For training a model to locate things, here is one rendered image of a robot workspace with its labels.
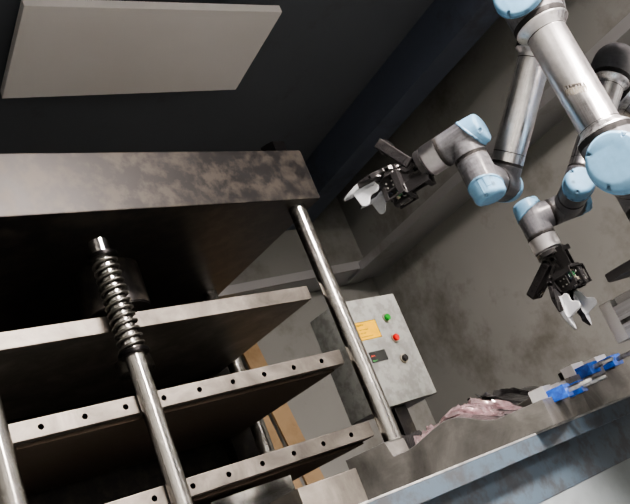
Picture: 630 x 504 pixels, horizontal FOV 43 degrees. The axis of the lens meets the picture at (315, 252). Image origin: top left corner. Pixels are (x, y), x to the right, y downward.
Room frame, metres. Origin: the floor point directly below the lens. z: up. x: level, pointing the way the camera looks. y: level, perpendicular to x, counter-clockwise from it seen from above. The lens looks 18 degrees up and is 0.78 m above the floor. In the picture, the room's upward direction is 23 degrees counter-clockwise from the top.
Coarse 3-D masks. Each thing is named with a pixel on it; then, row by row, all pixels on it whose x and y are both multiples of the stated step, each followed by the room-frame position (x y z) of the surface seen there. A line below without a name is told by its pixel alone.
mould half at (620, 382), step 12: (624, 360) 2.14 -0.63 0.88; (600, 372) 2.05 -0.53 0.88; (612, 372) 2.09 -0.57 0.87; (624, 372) 2.12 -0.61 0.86; (600, 384) 2.04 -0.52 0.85; (612, 384) 2.07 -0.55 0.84; (624, 384) 2.10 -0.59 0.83; (504, 396) 2.26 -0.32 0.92; (516, 396) 2.25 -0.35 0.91; (528, 396) 2.24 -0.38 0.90; (588, 396) 1.99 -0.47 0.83; (600, 396) 2.02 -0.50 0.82; (612, 396) 2.05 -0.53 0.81; (624, 396) 2.08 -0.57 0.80
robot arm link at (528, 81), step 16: (528, 48) 1.65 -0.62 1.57; (528, 64) 1.66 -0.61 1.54; (512, 80) 1.69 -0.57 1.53; (528, 80) 1.67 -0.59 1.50; (544, 80) 1.69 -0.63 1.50; (512, 96) 1.69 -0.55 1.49; (528, 96) 1.68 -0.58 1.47; (512, 112) 1.70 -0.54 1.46; (528, 112) 1.70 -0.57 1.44; (512, 128) 1.71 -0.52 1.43; (528, 128) 1.71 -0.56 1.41; (496, 144) 1.74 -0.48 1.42; (512, 144) 1.72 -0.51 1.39; (528, 144) 1.74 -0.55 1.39; (496, 160) 1.74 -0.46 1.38; (512, 160) 1.73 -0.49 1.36; (512, 176) 1.74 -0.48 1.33; (512, 192) 1.76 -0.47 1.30
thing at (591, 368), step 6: (606, 360) 1.95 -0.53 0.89; (612, 360) 1.95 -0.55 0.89; (570, 366) 2.00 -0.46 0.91; (576, 366) 2.01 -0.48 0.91; (582, 366) 1.98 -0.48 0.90; (588, 366) 1.97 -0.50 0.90; (594, 366) 1.98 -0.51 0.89; (600, 366) 1.97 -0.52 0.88; (564, 372) 2.02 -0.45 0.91; (570, 372) 2.01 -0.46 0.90; (576, 372) 2.00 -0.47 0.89; (582, 372) 1.99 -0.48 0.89; (588, 372) 1.98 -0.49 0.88; (594, 372) 1.98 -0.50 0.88; (582, 378) 2.00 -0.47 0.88
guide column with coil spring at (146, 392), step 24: (96, 240) 2.09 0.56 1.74; (120, 288) 2.10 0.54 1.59; (120, 312) 2.09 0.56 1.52; (120, 336) 2.09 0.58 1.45; (144, 360) 2.10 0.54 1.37; (144, 384) 2.09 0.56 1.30; (144, 408) 2.09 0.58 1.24; (168, 432) 2.10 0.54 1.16; (168, 456) 2.09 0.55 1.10; (168, 480) 2.09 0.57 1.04
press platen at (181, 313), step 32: (96, 320) 2.11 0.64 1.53; (160, 320) 2.24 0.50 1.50; (192, 320) 2.34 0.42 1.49; (224, 320) 2.47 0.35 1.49; (256, 320) 2.62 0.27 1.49; (0, 352) 1.94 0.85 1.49; (32, 352) 2.04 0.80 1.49; (64, 352) 2.14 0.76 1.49; (96, 352) 2.26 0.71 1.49; (160, 352) 2.53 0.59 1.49; (192, 352) 2.69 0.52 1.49; (224, 352) 2.86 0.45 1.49; (0, 384) 2.19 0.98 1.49; (32, 384) 2.31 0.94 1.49; (64, 384) 2.44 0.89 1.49; (96, 384) 2.59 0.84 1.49; (128, 384) 2.75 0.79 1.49; (160, 384) 2.94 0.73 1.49
